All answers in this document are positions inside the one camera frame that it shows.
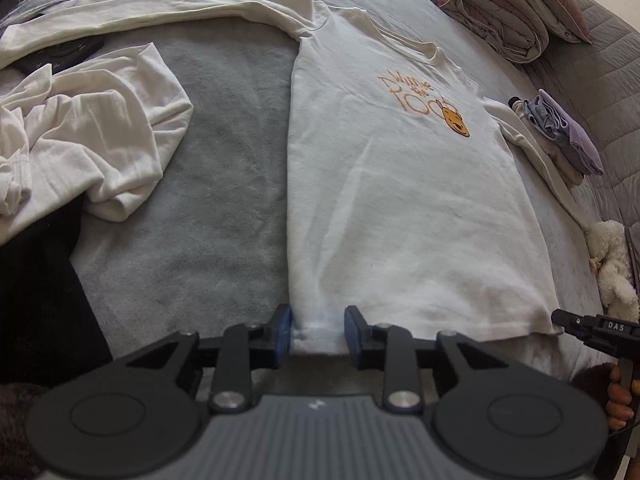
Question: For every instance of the white t-shirt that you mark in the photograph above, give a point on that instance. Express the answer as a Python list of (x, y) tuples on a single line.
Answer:
[(100, 135)]

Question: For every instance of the folded grey pink quilt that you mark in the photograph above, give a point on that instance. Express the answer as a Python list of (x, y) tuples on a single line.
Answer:
[(490, 10)]

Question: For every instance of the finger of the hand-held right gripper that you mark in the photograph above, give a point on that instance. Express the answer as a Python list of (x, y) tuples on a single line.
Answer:
[(572, 324)]

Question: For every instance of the cream bear-print sweatshirt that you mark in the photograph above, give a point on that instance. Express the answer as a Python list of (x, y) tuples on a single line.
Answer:
[(400, 185)]

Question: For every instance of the folded blue-grey garment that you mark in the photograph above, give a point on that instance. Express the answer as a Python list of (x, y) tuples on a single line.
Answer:
[(540, 115)]

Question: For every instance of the white plush toy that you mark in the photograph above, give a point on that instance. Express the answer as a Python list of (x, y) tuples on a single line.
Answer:
[(612, 260)]

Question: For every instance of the small black object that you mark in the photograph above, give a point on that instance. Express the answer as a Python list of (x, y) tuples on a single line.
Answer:
[(515, 102)]

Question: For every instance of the stack of folded clothes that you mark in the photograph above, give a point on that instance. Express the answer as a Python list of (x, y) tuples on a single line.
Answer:
[(560, 165)]

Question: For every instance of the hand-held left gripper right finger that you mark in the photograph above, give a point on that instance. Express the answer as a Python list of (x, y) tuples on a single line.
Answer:
[(352, 336)]

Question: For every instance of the person's black clothing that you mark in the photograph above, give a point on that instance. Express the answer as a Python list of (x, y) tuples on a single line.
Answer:
[(40, 300)]

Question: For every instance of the black patterned phone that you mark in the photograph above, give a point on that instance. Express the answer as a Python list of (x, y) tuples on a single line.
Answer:
[(65, 52)]

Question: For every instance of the person's right hand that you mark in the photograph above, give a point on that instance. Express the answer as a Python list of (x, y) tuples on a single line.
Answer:
[(620, 407)]

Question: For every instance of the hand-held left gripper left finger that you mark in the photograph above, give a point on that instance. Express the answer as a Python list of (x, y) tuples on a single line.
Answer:
[(282, 334)]

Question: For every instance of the grey quilted headboard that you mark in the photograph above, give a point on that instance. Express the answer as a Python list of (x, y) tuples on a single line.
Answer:
[(615, 110)]

